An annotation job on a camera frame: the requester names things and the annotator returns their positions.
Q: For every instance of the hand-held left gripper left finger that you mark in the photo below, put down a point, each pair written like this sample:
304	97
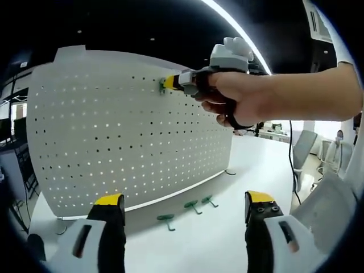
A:
108	244

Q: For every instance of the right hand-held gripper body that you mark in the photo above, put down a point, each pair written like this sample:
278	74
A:
230	58

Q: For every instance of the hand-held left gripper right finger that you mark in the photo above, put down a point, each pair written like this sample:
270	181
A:
260	244

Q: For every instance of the green hook assembly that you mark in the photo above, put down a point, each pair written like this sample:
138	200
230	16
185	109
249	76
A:
165	217
190	204
162	88
207	199

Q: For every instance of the white perforated mounting plate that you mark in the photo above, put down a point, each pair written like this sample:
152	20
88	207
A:
128	142

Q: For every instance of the person's right hand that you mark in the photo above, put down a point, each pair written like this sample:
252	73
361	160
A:
247	96

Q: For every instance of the long ceiling light strip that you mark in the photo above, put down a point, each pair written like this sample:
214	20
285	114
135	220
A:
223	14

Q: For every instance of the grey mesh office chair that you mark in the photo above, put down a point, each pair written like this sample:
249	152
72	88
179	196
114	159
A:
327	213

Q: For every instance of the ceiling air conditioner unit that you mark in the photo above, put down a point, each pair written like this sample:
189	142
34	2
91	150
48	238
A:
318	22

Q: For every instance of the person's white shirt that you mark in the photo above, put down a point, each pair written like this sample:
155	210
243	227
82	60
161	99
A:
349	54

